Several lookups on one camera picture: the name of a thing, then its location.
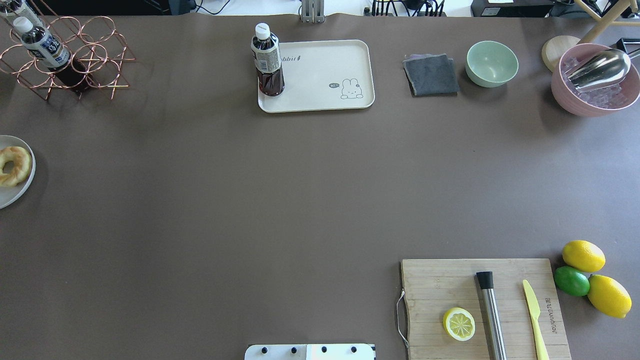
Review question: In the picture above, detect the yellow lemon near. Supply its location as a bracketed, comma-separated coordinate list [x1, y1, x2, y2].
[587, 275, 633, 319]

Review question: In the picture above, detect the steel black-capped muddler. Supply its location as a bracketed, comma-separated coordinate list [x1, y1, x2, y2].
[475, 271, 508, 360]

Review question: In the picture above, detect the white round plate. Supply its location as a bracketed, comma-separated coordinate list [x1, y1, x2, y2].
[0, 134, 36, 209]

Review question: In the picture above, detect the yellow lemon far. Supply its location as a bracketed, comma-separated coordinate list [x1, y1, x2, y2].
[561, 240, 606, 272]

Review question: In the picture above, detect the tea bottle in rack rear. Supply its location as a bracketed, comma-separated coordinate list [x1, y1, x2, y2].
[13, 16, 91, 94]

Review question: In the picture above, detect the yellow lemon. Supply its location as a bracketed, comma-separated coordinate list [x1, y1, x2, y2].
[587, 275, 633, 319]
[561, 240, 606, 272]

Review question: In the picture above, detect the cream rabbit serving tray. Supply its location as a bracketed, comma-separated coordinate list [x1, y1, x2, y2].
[257, 39, 376, 113]

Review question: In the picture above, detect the pink ice bowl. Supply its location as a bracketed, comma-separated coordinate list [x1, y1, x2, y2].
[551, 43, 640, 117]

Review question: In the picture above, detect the copper wire bottle rack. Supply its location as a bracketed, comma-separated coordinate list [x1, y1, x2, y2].
[1, 0, 137, 101]

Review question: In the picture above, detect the glazed donut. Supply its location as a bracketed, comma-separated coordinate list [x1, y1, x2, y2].
[0, 146, 32, 187]

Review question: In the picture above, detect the dark grey folded cloth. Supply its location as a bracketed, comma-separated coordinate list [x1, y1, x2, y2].
[402, 54, 460, 97]

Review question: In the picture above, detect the mint green bowl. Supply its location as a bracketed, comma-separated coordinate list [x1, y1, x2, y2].
[465, 40, 519, 88]

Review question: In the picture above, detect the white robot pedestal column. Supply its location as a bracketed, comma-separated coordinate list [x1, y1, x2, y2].
[244, 342, 377, 360]

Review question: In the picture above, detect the dark tea bottle on tray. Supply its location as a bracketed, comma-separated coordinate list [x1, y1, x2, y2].
[250, 22, 285, 97]

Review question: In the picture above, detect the metal ice scoop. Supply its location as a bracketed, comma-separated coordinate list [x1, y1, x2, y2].
[567, 48, 632, 92]

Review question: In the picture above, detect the half lemon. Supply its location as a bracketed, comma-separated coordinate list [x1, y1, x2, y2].
[442, 307, 476, 342]

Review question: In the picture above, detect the green lime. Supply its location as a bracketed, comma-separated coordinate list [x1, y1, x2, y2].
[553, 265, 591, 297]

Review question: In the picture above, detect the aluminium frame post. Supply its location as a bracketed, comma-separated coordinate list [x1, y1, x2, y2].
[299, 0, 326, 24]

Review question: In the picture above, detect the yellow plastic knife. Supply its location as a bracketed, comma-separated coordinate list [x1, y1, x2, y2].
[522, 279, 550, 360]

